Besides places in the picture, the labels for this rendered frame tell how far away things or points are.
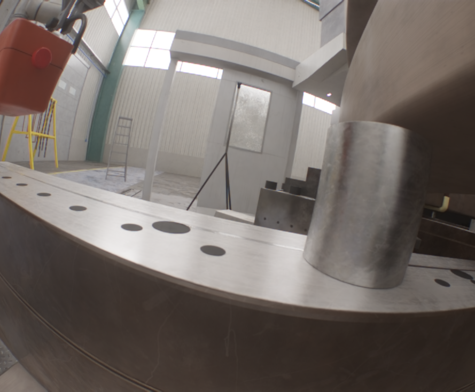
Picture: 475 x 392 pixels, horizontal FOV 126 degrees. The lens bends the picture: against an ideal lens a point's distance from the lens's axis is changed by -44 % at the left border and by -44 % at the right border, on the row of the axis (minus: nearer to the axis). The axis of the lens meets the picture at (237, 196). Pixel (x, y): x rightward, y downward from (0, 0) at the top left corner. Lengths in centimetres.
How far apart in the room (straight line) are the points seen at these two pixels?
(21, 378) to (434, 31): 80
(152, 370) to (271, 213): 104
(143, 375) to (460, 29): 37
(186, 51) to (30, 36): 303
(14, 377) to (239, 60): 350
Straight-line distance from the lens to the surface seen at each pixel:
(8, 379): 56
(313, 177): 119
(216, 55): 333
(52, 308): 20
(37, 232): 17
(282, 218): 111
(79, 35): 45
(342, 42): 273
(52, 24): 46
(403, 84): 32
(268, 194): 113
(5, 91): 38
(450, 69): 25
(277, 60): 358
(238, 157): 314
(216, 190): 311
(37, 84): 40
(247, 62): 338
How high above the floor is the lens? 74
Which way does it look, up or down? 6 degrees down
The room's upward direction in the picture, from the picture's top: 10 degrees clockwise
